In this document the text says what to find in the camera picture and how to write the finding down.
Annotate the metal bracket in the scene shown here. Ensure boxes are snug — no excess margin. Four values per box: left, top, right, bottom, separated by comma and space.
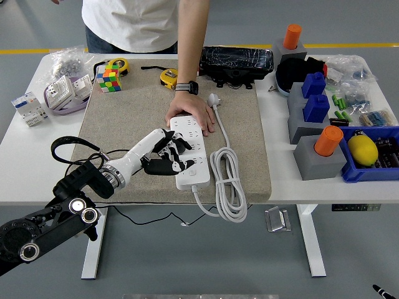
264, 206, 292, 233

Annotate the orange cylinder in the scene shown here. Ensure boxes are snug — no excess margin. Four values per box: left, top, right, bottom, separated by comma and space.
282, 24, 302, 50
314, 125, 344, 158

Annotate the purple oval basket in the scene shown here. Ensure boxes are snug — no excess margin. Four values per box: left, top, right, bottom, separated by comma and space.
42, 74, 93, 116

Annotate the black plastic mounting base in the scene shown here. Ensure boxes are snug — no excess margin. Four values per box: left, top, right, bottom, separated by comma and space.
207, 69, 256, 90

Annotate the white power strip with cord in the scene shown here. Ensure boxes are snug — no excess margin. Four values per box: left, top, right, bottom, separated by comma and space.
170, 93, 249, 224

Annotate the light blue bowl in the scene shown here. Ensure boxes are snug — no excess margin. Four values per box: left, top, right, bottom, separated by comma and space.
275, 70, 294, 99

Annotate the yellow lemon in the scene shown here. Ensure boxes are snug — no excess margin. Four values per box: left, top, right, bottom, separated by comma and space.
347, 134, 379, 166

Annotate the black plug with thin cord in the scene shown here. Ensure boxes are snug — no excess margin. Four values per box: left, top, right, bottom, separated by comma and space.
67, 133, 252, 227

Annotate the white table leg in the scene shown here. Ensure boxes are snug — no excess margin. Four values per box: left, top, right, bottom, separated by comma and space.
80, 205, 109, 280
296, 204, 327, 278

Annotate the stickerless colourful puzzle cube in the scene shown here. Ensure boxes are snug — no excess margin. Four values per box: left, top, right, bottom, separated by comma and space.
95, 64, 122, 93

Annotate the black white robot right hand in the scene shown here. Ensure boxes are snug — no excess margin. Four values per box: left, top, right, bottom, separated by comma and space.
372, 284, 391, 299

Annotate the person's left hand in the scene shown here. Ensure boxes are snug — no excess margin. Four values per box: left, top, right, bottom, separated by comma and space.
165, 92, 216, 137

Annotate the black table control panel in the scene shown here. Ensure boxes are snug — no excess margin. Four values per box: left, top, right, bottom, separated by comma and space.
331, 204, 382, 212

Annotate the blue plastic bin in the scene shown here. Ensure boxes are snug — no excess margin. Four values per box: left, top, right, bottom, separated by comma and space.
338, 125, 399, 184

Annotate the yellow tape measure black strap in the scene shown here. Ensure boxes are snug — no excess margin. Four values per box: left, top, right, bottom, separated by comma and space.
140, 65, 180, 90

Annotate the blue square peg block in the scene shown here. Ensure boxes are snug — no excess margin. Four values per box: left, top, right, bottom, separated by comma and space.
301, 72, 327, 99
303, 94, 330, 124

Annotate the white circuit breaker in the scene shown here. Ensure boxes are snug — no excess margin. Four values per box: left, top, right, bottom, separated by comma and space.
11, 92, 50, 128

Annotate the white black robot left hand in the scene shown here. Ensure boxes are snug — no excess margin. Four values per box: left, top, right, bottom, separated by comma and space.
105, 127, 196, 181

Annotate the black capacitors pile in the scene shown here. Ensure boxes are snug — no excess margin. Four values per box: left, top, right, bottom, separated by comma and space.
372, 136, 399, 169

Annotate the person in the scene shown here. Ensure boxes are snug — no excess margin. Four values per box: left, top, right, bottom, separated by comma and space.
81, 0, 181, 54

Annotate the black film-wrapped device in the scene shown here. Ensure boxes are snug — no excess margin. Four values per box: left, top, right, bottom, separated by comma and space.
199, 45, 274, 77

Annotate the black wristwatch grey band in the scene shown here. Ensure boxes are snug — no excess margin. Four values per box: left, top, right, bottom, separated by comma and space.
175, 80, 200, 95

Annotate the grey block with hole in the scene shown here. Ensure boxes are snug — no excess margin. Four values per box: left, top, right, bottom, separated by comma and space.
271, 39, 308, 68
293, 135, 349, 181

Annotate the grey-brown mat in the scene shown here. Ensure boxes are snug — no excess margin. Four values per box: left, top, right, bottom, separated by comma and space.
70, 58, 272, 206

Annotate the white wall socket panel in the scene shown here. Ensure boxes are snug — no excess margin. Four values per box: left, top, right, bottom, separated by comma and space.
44, 75, 77, 110

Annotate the black cloth bundle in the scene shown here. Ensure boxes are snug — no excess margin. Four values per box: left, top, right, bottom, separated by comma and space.
276, 57, 327, 94

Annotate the grey stepped block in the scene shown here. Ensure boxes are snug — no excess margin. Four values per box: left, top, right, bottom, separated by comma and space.
286, 82, 331, 145

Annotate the yellow black round tape measure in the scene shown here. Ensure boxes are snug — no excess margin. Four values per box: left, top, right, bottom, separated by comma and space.
105, 57, 131, 77

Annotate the white wall switch panel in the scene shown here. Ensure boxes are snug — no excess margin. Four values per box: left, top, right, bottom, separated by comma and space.
72, 75, 94, 103

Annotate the clear bag of white parts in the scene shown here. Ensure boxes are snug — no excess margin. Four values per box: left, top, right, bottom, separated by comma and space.
324, 55, 380, 87

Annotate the clear bag of metal screws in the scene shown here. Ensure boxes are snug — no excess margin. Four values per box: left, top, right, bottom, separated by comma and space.
46, 44, 96, 82

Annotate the clear bag of resistors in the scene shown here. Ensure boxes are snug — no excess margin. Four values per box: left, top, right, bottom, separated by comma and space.
358, 107, 399, 128

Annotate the clear bag of blue parts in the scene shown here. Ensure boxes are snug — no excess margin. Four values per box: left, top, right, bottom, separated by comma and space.
341, 81, 373, 110

